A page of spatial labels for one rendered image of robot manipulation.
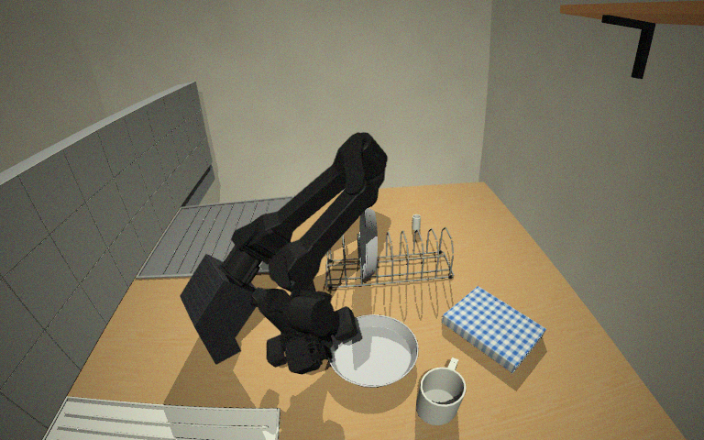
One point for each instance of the silver wire dish rack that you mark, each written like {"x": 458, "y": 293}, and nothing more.
{"x": 439, "y": 251}

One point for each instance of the blue and white checkered towel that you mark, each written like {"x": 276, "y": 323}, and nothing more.
{"x": 492, "y": 326}

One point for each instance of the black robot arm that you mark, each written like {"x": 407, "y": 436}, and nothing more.
{"x": 306, "y": 309}

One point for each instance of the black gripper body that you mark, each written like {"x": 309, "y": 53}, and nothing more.
{"x": 344, "y": 328}

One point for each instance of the dark grey tiled splashback wall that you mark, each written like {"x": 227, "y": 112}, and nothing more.
{"x": 77, "y": 222}

